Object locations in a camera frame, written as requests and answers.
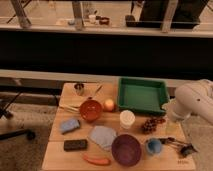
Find wooden chopsticks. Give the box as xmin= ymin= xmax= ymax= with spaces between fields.
xmin=59 ymin=105 xmax=79 ymax=113

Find peach fruit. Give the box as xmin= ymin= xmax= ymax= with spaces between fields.
xmin=103 ymin=99 xmax=115 ymax=112

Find orange carrot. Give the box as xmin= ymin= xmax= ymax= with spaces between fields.
xmin=83 ymin=155 xmax=111 ymax=166

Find black eraser block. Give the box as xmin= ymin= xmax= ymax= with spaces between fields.
xmin=64 ymin=139 xmax=88 ymax=151

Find blue cup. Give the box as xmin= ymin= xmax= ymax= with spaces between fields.
xmin=145 ymin=138 xmax=162 ymax=155

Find blue sponge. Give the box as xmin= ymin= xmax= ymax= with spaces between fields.
xmin=60 ymin=119 xmax=80 ymax=134

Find black brush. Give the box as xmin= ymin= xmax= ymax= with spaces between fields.
xmin=160 ymin=137 xmax=197 ymax=158

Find small metal cup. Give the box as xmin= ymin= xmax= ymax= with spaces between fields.
xmin=74 ymin=83 xmax=84 ymax=96

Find light blue cloth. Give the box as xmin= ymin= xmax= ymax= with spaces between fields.
xmin=89 ymin=126 xmax=117 ymax=151

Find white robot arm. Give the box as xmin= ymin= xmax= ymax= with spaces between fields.
xmin=162 ymin=79 xmax=213 ymax=125

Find purple bowl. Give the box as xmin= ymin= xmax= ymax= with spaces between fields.
xmin=111 ymin=134 xmax=142 ymax=167

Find green plastic tray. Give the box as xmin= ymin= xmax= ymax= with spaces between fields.
xmin=117 ymin=78 xmax=169 ymax=116

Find bunch of dark grapes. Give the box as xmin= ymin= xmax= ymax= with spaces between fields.
xmin=141 ymin=118 xmax=165 ymax=134

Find white cup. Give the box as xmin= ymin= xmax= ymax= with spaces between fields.
xmin=120 ymin=110 xmax=135 ymax=129

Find orange bowl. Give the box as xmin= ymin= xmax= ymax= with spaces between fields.
xmin=79 ymin=100 xmax=102 ymax=122

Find black office chair base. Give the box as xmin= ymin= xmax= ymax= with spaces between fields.
xmin=0 ymin=93 xmax=36 ymax=141

